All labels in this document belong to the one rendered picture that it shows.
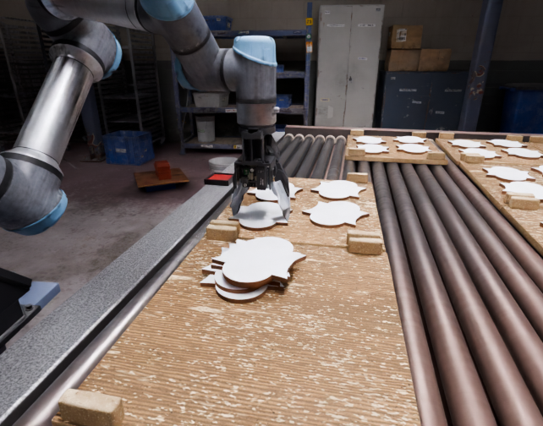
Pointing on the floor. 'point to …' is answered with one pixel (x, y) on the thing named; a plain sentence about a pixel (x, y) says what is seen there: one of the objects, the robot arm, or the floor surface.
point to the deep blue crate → (128, 147)
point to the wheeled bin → (527, 107)
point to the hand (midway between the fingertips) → (261, 215)
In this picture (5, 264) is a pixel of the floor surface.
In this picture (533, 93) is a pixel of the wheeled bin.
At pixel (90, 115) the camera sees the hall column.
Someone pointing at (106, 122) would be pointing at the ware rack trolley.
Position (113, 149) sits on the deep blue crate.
